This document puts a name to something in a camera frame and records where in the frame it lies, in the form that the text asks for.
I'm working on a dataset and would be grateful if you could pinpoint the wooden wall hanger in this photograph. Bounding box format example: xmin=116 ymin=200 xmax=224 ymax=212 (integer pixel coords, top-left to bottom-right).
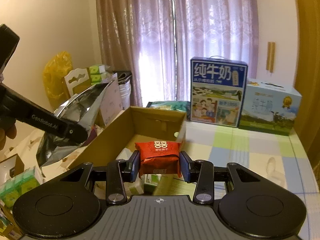
xmin=266 ymin=42 xmax=276 ymax=73

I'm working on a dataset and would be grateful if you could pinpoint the yellow plastic bag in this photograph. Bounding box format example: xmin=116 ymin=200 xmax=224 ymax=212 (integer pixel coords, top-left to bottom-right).
xmin=42 ymin=51 xmax=73 ymax=110

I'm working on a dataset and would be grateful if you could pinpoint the white carved chair back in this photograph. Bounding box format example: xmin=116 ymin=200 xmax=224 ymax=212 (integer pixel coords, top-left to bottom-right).
xmin=64 ymin=68 xmax=91 ymax=97

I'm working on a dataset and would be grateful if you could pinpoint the brown cardboard box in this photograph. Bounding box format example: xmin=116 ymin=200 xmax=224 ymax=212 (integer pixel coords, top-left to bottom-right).
xmin=67 ymin=106 xmax=187 ymax=170

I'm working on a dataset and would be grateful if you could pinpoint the dark blue milk carton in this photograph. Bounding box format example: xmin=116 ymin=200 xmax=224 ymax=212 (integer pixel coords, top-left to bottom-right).
xmin=190 ymin=56 xmax=248 ymax=127

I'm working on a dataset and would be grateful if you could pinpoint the pink sheer curtain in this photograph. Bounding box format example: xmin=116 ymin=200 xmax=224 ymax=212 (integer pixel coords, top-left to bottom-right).
xmin=96 ymin=0 xmax=259 ymax=106

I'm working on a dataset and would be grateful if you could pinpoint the green tissue packs stack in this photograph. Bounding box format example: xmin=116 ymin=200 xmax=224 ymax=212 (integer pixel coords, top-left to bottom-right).
xmin=89 ymin=64 xmax=111 ymax=85

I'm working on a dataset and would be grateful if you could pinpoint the silver foil pouch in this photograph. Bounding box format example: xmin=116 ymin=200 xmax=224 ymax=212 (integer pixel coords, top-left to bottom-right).
xmin=36 ymin=82 xmax=113 ymax=168

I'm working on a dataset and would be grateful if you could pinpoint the person's left hand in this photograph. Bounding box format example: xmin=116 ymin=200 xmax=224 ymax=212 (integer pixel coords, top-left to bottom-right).
xmin=0 ymin=125 xmax=17 ymax=150

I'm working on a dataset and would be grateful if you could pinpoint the red packet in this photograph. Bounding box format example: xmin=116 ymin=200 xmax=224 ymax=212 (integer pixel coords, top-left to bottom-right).
xmin=135 ymin=140 xmax=181 ymax=177

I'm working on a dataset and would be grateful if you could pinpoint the white paper sheet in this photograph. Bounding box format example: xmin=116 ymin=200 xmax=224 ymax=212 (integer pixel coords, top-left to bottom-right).
xmin=98 ymin=79 xmax=123 ymax=128

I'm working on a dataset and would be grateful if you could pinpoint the green tissue pack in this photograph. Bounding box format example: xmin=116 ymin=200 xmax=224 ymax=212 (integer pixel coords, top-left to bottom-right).
xmin=1 ymin=166 xmax=44 ymax=209

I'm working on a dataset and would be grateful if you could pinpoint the light blue milk carton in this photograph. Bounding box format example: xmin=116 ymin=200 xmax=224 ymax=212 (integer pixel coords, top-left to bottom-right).
xmin=238 ymin=79 xmax=302 ymax=136

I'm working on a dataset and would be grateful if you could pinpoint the checked tablecloth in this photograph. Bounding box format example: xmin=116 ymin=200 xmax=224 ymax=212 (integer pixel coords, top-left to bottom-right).
xmin=183 ymin=122 xmax=319 ymax=239

